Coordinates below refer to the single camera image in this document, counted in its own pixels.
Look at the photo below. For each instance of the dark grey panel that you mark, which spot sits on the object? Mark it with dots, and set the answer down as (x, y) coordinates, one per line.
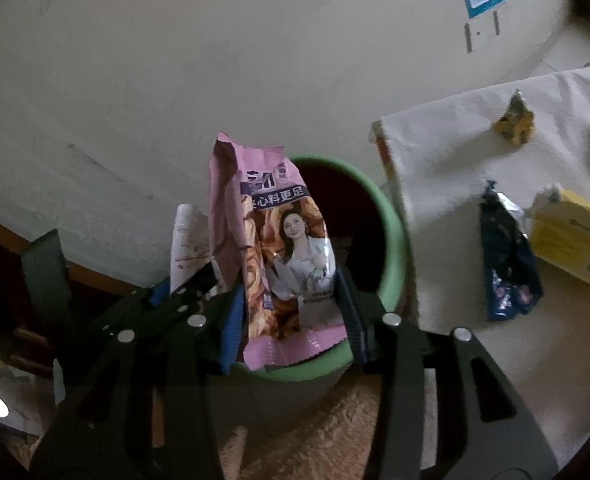
(45, 280)

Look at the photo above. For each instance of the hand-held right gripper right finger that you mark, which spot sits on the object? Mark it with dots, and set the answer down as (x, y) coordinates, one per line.
(355, 320)

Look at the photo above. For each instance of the dark blue snack bag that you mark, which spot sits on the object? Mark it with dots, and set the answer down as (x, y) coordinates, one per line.
(505, 260)

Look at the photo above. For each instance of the pink snack bag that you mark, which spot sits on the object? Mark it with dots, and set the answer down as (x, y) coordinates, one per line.
(275, 240)

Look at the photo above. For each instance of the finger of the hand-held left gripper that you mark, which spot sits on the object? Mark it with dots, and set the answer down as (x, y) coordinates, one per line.
(197, 285)
(158, 296)

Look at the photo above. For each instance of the dark wooden cabinet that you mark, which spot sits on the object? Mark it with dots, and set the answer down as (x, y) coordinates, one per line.
(5, 300)

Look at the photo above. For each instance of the yellow box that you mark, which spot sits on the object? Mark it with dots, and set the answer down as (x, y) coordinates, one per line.
(570, 240)

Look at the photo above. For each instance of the dark wall bracket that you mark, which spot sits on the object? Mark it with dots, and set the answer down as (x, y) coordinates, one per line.
(468, 37)
(496, 22)

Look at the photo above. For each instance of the white wrapper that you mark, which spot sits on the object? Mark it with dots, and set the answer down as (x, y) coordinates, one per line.
(187, 240)

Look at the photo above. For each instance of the small gold wrapper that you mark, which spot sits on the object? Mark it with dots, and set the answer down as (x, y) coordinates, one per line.
(515, 122)

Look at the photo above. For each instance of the white tablecloth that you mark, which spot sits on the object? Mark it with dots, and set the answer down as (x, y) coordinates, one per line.
(450, 125)

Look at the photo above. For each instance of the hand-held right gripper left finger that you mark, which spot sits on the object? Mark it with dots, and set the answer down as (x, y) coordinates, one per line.
(231, 332)

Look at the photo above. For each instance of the green bin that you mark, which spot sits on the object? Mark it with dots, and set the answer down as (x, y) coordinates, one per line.
(391, 240)

